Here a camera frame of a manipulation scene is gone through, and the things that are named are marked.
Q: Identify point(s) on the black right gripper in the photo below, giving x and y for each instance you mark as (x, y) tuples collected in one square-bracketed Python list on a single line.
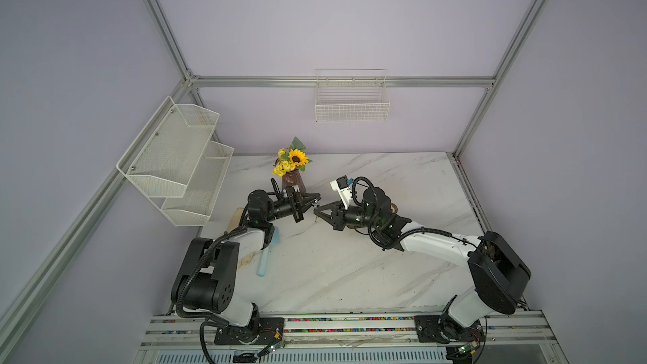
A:
[(339, 218)]

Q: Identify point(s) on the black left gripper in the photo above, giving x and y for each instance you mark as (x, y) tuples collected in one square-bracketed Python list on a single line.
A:
[(296, 202)]

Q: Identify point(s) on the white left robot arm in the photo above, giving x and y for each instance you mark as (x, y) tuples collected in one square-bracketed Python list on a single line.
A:
[(204, 287)]

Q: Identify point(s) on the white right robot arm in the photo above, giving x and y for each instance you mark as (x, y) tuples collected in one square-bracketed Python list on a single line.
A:
[(499, 276)]

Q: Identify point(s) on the dark purple ribbed vase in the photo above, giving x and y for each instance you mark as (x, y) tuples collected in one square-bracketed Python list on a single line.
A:
[(293, 179)]

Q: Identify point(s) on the sunflower bouquet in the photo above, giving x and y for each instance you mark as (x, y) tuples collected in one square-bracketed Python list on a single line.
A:
[(291, 159)]

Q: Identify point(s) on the beige wooden board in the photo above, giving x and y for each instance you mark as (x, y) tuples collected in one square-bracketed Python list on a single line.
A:
[(237, 220)]

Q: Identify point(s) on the light blue plastic shovel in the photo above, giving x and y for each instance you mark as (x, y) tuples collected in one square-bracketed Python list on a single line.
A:
[(263, 262)]

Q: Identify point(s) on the white two-tier mesh shelf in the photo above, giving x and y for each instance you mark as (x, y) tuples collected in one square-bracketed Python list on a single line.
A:
[(177, 163)]

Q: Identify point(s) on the white wire wall basket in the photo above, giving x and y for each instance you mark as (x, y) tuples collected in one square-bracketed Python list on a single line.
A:
[(351, 95)]

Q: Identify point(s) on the aluminium cage frame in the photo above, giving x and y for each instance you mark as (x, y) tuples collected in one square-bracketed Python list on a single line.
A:
[(26, 308)]

